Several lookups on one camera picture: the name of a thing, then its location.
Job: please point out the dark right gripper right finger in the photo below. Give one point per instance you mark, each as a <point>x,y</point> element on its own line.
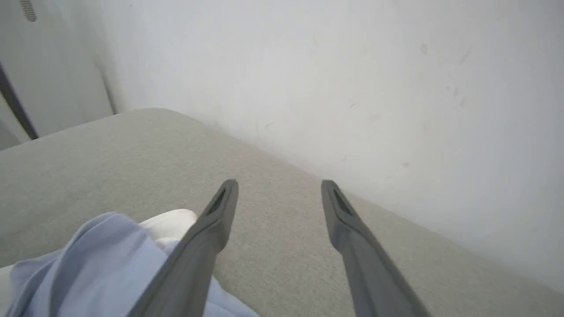
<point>370,273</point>

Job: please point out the grey-green fabric sofa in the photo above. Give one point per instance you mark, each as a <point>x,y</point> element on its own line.
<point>132,167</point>

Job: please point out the light blue and white garment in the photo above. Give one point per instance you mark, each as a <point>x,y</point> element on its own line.
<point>97,264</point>

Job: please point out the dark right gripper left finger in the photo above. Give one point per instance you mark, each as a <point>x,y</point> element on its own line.
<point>194,264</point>

